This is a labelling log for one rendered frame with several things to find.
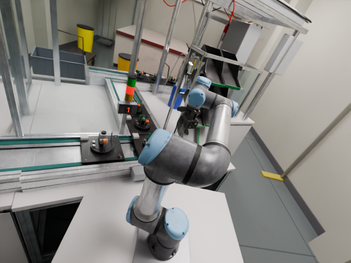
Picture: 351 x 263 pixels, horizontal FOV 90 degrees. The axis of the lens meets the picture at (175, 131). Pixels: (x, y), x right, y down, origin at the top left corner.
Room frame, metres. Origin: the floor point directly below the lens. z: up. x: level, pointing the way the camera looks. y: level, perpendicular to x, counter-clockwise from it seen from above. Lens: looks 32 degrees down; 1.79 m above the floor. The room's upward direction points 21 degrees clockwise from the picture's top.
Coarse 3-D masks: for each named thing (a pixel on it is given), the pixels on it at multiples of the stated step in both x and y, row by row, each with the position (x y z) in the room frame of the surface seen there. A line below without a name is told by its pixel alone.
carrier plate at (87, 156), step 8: (88, 136) 0.85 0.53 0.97; (96, 136) 0.88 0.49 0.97; (112, 136) 0.94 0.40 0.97; (80, 144) 0.78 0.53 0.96; (88, 144) 0.79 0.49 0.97; (120, 144) 0.89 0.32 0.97; (88, 152) 0.73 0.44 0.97; (112, 152) 0.80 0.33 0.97; (120, 152) 0.82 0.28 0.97; (88, 160) 0.67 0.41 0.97; (96, 160) 0.69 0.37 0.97; (104, 160) 0.71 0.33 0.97; (112, 160) 0.74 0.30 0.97; (120, 160) 0.77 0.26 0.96
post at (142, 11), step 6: (144, 0) 1.00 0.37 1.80; (144, 6) 1.01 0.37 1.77; (144, 12) 1.01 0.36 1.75; (138, 18) 1.00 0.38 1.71; (144, 18) 1.01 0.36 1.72; (138, 24) 1.00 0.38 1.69; (138, 30) 1.00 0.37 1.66; (138, 36) 1.01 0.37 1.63; (138, 42) 1.01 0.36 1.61; (138, 48) 1.01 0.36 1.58; (132, 54) 1.01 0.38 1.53; (132, 60) 1.00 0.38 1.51; (132, 66) 1.00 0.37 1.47; (132, 72) 1.01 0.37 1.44; (126, 114) 1.01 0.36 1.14; (120, 126) 1.01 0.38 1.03; (120, 132) 1.00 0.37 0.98
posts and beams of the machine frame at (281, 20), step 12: (216, 0) 2.33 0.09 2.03; (228, 0) 2.42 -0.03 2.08; (252, 0) 1.92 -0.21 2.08; (240, 12) 2.55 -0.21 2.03; (252, 12) 2.66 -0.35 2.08; (264, 12) 2.07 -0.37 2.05; (276, 12) 2.13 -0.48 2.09; (264, 24) 2.84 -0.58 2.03; (276, 24) 2.59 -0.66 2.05; (288, 24) 2.28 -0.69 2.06; (288, 48) 2.42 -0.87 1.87; (264, 84) 2.43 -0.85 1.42; (252, 108) 2.44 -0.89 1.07
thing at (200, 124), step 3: (186, 90) 1.28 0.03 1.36; (189, 90) 1.29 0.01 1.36; (186, 93) 1.26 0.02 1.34; (183, 96) 1.29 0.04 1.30; (186, 96) 1.25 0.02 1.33; (201, 108) 1.26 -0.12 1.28; (201, 111) 1.24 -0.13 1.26; (198, 114) 1.22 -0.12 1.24; (201, 114) 1.23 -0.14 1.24; (198, 117) 1.20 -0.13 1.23; (201, 117) 1.21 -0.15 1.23; (198, 120) 1.18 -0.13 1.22; (201, 120) 1.19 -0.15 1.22; (198, 123) 1.15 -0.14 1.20; (201, 123) 1.16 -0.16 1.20; (204, 123) 1.15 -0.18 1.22; (198, 126) 1.11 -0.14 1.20; (201, 126) 1.12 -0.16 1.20; (204, 126) 1.13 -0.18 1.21
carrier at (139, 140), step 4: (132, 136) 1.02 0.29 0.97; (136, 136) 1.01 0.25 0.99; (140, 136) 1.05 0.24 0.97; (144, 136) 1.07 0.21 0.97; (148, 136) 1.03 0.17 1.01; (136, 140) 0.99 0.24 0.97; (140, 140) 1.01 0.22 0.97; (144, 140) 0.99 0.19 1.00; (136, 144) 0.95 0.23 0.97; (140, 144) 0.97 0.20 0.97; (144, 144) 0.96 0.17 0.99; (136, 148) 0.92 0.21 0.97; (140, 148) 0.93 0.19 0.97; (140, 152) 0.89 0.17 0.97
